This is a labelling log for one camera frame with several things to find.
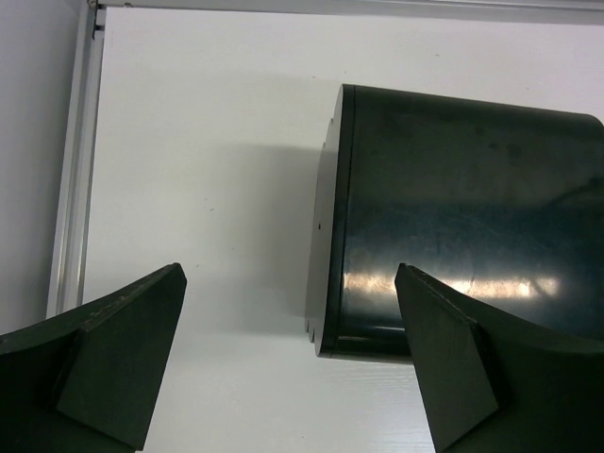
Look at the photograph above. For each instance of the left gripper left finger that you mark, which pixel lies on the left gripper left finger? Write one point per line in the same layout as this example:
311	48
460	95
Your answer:
88	380

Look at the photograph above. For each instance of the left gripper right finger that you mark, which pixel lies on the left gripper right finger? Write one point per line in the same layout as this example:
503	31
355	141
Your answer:
493	382

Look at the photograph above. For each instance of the black drawer cabinet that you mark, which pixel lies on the black drawer cabinet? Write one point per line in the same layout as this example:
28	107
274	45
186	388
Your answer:
501	203

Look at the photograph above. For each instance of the aluminium table frame rail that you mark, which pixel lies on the aluminium table frame rail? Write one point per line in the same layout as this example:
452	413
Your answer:
72	225

